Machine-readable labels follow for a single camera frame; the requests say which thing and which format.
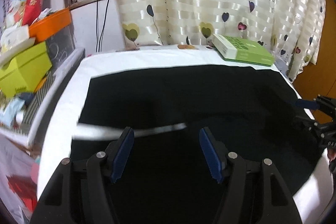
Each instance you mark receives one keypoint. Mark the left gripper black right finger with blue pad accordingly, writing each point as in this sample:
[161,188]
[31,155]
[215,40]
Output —
[254,192]

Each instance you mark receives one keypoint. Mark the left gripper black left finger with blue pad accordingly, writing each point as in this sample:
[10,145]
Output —
[81,191]

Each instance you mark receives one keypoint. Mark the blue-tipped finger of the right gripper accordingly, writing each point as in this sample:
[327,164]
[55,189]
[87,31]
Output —
[306,104]

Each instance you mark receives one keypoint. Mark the black pants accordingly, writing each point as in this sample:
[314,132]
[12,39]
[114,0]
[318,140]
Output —
[166,178]

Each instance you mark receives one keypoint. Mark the person's right hand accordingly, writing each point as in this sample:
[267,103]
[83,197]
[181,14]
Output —
[331,154]

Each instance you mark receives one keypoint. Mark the brown wooden wardrobe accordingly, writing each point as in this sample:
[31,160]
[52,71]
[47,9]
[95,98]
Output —
[320,78]

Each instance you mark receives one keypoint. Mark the white bed sheet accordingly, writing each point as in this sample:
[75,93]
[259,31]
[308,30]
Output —
[312,199]

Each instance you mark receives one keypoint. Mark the green flat box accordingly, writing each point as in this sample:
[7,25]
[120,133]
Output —
[242,50]

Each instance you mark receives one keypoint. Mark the cream heart pattern curtain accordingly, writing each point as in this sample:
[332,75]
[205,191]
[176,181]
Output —
[290,29]

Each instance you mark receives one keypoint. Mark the lime green shoe box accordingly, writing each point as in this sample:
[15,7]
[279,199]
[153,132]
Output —
[25,71]

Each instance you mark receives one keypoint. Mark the orange box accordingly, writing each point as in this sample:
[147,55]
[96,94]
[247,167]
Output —
[50,25]

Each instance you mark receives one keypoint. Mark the white tissue pack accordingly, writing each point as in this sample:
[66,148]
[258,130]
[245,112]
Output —
[13,36]

